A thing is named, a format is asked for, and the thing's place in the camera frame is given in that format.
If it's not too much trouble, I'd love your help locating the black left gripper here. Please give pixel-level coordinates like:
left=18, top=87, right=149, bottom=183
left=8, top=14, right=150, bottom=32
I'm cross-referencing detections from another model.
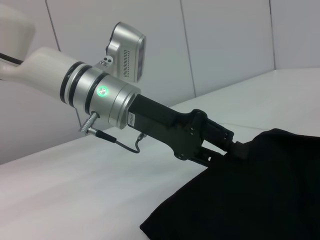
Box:
left=126, top=93, right=250, bottom=168

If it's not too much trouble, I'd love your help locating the black shirt with FREE print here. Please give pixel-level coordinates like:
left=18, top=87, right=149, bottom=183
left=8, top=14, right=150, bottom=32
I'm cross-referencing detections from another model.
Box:
left=139, top=128, right=320, bottom=240

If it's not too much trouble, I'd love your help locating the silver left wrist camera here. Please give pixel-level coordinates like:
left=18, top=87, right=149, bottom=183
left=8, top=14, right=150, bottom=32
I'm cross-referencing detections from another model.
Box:
left=93, top=21, right=147, bottom=84

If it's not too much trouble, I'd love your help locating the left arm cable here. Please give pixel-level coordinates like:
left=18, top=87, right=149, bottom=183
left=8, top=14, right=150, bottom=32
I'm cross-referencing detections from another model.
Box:
left=78, top=111, right=147, bottom=154

